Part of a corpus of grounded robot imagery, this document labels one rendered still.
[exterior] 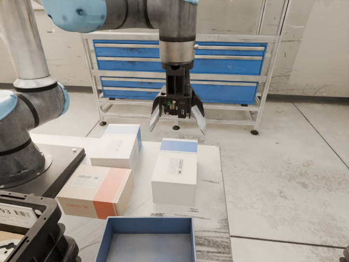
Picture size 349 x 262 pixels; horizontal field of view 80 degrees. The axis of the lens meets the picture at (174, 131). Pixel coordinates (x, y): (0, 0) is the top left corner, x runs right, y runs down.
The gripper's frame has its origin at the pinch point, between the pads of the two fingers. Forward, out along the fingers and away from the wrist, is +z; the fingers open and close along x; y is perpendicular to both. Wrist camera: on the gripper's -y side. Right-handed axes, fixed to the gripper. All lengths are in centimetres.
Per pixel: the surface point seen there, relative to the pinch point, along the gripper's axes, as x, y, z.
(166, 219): -0.5, 19.0, 11.7
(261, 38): 54, -140, -3
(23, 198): -22.1, 28.8, -4.5
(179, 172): 1.4, 6.3, 9.3
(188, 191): 4.0, 10.1, 12.2
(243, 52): 42, -142, 9
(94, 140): -36.0, -17.5, 18.4
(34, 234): -16.0, 34.2, -4.9
